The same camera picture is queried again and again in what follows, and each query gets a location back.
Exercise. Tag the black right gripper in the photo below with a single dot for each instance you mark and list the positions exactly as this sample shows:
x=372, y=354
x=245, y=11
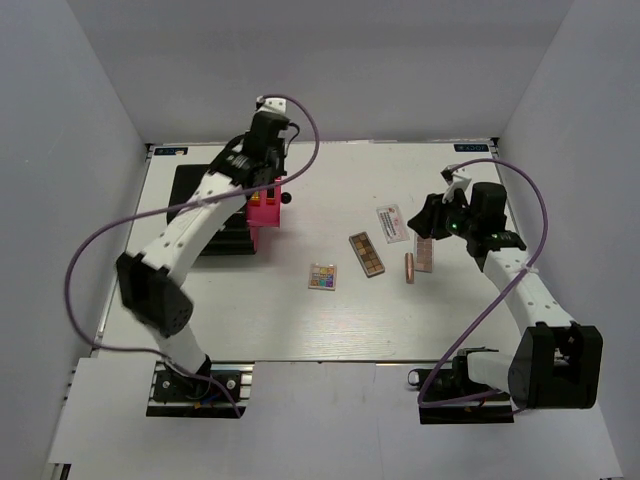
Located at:
x=427, y=222

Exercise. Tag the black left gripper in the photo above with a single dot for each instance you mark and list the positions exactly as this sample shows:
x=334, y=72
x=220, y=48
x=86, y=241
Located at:
x=280, y=169

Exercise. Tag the mirrored pink eyeshadow palette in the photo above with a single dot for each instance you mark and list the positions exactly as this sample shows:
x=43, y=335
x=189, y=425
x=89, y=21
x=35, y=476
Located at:
x=423, y=254

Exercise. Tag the clear false eyelash box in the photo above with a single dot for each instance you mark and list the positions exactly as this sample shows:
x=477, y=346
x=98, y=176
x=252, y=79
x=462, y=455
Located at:
x=392, y=223

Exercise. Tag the rose gold lipstick tube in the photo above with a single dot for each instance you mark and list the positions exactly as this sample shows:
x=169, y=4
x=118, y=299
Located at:
x=409, y=268

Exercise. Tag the pink black makeup drawer organizer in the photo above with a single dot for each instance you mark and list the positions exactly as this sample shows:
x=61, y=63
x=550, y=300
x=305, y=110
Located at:
x=240, y=235

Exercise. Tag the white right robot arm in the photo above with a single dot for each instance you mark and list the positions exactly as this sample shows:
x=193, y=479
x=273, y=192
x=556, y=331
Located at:
x=557, y=362

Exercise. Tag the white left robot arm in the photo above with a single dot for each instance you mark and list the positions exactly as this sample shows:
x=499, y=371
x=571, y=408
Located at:
x=151, y=281

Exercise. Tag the long brown eyeshadow palette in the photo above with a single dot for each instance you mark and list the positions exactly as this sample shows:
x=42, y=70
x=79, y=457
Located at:
x=366, y=254

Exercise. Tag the colourful glitter eyeshadow palette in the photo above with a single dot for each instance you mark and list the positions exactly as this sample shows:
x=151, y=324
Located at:
x=322, y=277

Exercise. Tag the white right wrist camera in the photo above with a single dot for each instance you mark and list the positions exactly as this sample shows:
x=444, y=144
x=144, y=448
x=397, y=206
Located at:
x=456, y=178

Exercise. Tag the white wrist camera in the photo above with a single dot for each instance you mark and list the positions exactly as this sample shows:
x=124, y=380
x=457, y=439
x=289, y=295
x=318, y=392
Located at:
x=456, y=178
x=272, y=104

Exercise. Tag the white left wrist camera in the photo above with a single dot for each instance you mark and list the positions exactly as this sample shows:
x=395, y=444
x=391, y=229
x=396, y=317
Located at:
x=272, y=104

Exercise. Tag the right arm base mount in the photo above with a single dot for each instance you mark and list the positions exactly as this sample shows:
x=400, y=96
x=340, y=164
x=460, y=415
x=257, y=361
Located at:
x=460, y=404

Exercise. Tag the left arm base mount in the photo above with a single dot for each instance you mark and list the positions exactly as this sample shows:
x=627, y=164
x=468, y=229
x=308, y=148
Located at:
x=169, y=397

